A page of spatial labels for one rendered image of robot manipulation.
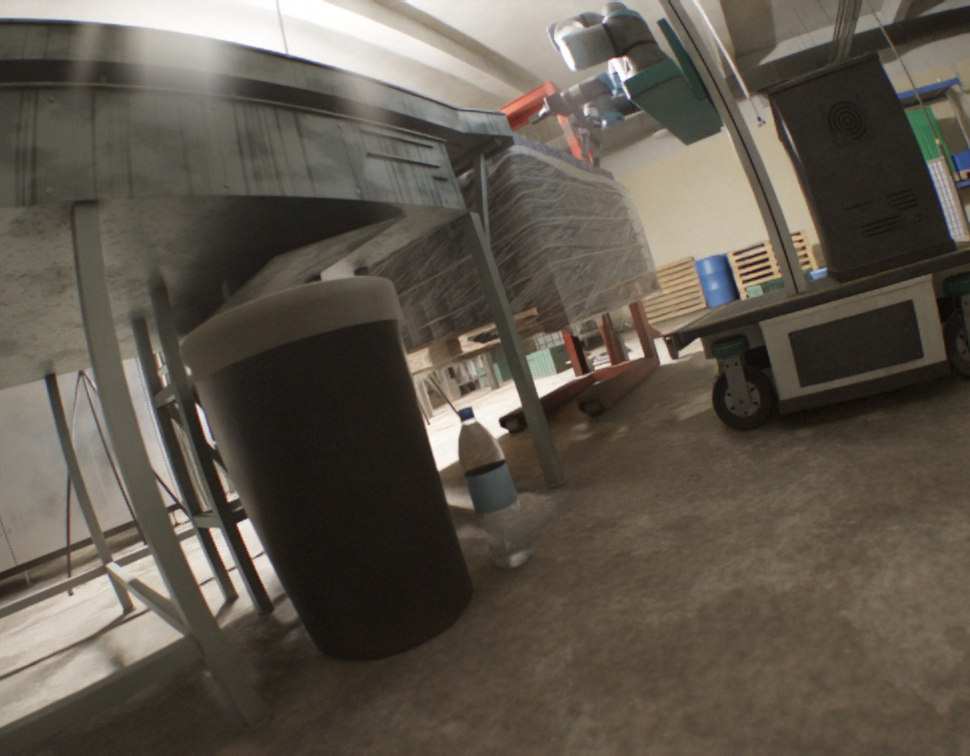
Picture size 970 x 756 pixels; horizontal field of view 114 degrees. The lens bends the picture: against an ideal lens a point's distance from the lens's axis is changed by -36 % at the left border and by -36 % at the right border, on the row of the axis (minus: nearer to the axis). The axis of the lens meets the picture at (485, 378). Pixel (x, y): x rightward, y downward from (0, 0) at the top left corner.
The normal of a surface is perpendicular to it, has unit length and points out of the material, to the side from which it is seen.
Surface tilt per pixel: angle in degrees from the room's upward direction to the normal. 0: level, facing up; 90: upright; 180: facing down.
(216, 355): 90
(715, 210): 90
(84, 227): 90
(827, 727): 0
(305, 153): 90
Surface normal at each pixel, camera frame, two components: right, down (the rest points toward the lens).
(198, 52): 0.78, -0.23
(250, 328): 0.12, 0.01
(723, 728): -0.31, -0.95
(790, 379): -0.60, 0.22
